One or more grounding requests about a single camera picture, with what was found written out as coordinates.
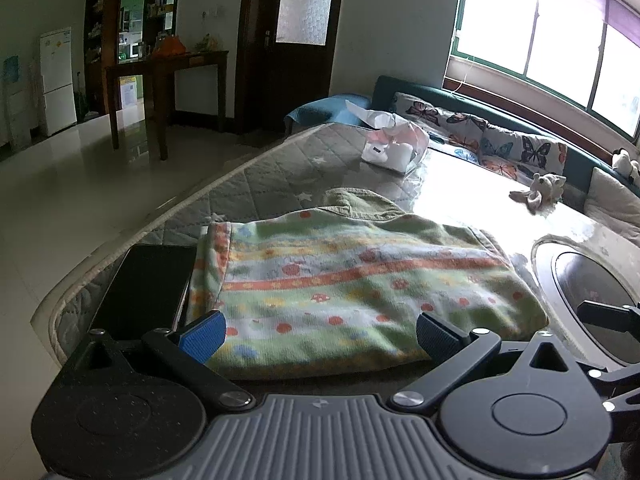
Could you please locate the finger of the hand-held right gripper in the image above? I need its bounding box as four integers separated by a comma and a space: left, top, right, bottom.
575, 356, 640, 413
577, 300, 640, 337

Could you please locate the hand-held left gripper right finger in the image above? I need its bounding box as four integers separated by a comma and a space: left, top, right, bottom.
387, 310, 587, 417

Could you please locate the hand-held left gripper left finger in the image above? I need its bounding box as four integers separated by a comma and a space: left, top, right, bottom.
57, 310, 256, 417

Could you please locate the patterned fleece jacket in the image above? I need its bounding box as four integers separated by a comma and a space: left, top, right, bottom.
187, 187, 548, 381

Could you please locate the round black white-rimmed object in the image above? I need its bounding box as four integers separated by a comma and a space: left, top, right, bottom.
531, 239, 640, 367

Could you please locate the black smartphone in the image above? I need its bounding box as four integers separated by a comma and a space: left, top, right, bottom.
89, 244, 197, 341

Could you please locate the grey pillow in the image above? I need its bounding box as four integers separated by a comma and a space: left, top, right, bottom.
584, 166, 640, 248

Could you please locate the white rabbit plush toy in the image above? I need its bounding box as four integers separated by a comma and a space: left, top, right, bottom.
509, 172, 567, 213

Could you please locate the panda plush toy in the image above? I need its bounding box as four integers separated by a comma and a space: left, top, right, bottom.
612, 147, 640, 183

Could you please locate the white plastic bag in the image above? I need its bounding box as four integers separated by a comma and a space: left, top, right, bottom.
345, 100, 430, 173

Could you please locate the blue pillow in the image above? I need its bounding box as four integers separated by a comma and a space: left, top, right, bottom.
285, 94, 373, 133

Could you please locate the dark wooden glass door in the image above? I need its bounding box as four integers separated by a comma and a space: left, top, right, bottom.
235, 0, 347, 136

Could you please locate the dark wooden table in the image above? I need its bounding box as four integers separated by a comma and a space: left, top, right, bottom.
104, 50, 230, 161

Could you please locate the green framed window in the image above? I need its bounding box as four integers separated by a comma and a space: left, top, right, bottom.
450, 0, 640, 141

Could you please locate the orange bag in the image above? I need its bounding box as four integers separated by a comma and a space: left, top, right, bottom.
151, 35, 187, 57

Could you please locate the white refrigerator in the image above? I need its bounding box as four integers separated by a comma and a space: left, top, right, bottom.
39, 27, 78, 137

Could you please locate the wooden shelf with goods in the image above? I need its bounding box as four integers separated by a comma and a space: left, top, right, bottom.
84, 0, 183, 116

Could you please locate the teal bed frame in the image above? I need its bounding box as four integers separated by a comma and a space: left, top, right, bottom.
372, 75, 640, 221

